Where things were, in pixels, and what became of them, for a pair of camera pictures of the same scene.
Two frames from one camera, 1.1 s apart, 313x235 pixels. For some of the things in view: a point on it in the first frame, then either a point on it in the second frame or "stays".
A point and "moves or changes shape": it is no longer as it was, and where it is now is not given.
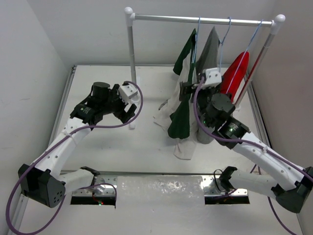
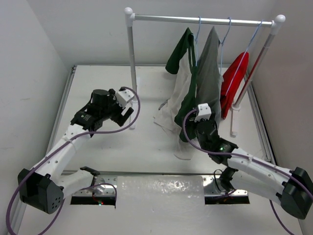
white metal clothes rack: [130, 17] stays
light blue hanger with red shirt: [242, 58] stays
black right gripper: [186, 88] → [212, 120]
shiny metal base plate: [137, 187] stays
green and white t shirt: [178, 117] moves or changes shape
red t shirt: [233, 77] stays
